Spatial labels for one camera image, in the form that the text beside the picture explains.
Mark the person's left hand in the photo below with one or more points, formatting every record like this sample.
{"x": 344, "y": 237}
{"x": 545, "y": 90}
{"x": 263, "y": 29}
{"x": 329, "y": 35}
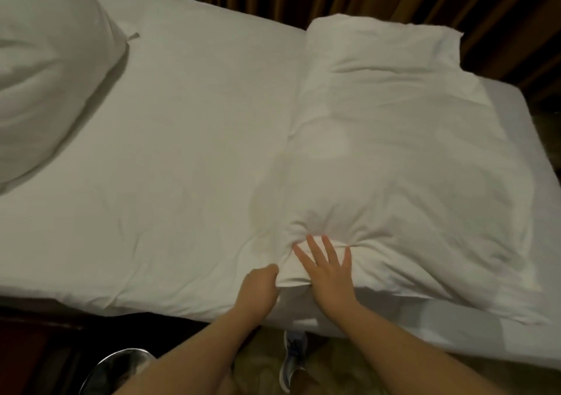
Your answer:
{"x": 259, "y": 292}

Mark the black trash bin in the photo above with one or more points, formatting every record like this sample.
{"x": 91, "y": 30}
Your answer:
{"x": 118, "y": 371}

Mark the white pillow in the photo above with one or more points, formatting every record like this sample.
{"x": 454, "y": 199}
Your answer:
{"x": 48, "y": 66}

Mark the person's left forearm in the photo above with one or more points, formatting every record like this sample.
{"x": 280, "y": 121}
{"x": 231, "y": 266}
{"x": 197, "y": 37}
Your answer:
{"x": 188, "y": 360}

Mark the person's right hand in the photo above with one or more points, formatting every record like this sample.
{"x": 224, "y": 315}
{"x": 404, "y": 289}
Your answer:
{"x": 331, "y": 276}

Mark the person's right forearm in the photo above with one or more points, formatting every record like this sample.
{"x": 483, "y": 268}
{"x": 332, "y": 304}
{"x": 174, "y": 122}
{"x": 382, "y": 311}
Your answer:
{"x": 412, "y": 355}

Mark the white bed sheet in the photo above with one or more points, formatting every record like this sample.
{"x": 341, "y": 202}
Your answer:
{"x": 175, "y": 145}

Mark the reddish wooden nightstand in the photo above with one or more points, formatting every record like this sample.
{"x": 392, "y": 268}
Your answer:
{"x": 26, "y": 346}

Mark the person's white shoe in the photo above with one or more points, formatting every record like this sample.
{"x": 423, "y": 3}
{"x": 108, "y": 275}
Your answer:
{"x": 294, "y": 355}

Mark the white duvet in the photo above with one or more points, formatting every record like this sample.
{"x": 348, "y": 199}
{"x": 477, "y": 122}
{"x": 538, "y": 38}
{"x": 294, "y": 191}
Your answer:
{"x": 394, "y": 145}

